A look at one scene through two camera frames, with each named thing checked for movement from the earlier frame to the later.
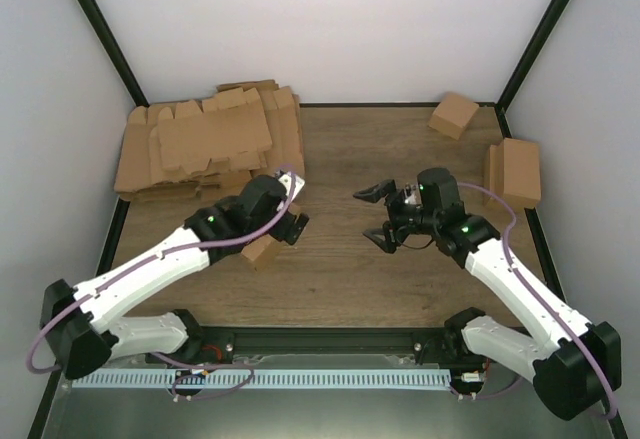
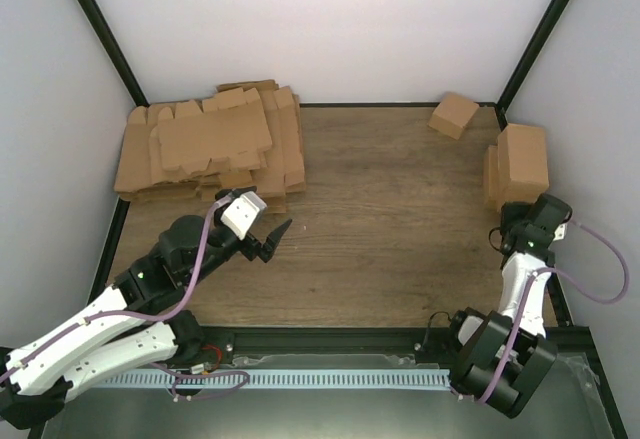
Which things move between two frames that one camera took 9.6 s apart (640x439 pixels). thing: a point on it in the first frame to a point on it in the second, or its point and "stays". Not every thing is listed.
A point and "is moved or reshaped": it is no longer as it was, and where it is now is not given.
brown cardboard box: [261, 247] is moved or reshaped
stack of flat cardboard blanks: [203, 150] stays
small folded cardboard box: [453, 114] stays
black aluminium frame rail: [321, 340] stays
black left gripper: [282, 232] to [268, 251]
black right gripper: [391, 243] to [510, 210]
